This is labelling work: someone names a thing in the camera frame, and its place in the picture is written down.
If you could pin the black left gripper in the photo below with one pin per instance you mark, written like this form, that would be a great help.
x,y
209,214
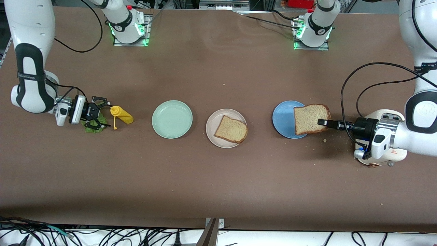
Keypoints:
x,y
364,127

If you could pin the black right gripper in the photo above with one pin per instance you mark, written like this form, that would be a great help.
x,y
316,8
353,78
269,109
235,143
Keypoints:
x,y
89,111

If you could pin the green lettuce leaf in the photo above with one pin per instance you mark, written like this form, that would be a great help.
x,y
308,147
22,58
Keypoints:
x,y
91,130

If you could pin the yellow squeeze bottle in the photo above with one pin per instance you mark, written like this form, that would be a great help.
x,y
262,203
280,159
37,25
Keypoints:
x,y
124,118

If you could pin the brown bread slice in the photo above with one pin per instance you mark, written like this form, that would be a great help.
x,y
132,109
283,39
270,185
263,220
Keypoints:
x,y
309,119
232,130

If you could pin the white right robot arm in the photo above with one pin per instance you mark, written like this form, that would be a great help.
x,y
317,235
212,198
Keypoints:
x,y
30,34

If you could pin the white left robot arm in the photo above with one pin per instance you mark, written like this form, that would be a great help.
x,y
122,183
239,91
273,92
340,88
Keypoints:
x,y
420,34

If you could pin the blue plate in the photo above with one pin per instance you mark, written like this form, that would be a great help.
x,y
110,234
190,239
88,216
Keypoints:
x,y
283,119

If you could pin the green plate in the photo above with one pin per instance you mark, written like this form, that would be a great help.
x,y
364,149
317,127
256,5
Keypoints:
x,y
172,119

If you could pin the beige plate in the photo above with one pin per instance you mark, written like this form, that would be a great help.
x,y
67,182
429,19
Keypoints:
x,y
211,126

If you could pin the white toaster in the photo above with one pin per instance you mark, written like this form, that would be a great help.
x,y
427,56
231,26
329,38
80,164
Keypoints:
x,y
399,157

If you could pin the red box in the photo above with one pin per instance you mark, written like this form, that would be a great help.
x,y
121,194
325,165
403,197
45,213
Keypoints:
x,y
300,3

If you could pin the grey equipment box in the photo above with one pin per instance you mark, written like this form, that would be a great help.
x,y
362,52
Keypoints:
x,y
222,5

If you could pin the grey metal bar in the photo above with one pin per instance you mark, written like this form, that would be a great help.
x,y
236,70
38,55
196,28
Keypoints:
x,y
208,236

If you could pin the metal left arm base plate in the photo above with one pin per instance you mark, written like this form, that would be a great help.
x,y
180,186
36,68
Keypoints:
x,y
324,48

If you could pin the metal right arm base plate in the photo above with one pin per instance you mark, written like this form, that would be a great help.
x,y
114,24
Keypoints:
x,y
147,20

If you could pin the silver table bracket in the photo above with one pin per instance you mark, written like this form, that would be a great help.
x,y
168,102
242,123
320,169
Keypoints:
x,y
221,223

